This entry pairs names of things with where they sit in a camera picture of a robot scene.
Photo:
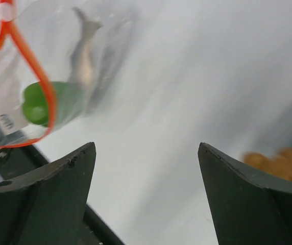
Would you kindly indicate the green bell pepper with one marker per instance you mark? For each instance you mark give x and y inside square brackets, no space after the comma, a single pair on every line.
[70,103]

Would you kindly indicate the clear zip bag orange zipper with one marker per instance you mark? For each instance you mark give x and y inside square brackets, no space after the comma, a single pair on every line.
[37,39]

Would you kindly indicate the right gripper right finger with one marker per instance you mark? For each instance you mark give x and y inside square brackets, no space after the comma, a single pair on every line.
[247,205]

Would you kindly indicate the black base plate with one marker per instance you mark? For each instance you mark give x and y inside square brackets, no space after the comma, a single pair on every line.
[59,194]

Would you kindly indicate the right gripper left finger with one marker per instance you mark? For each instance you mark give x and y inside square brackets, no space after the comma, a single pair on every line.
[41,196]

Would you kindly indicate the grey toy fish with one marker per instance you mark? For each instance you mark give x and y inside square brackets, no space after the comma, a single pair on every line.
[81,63]

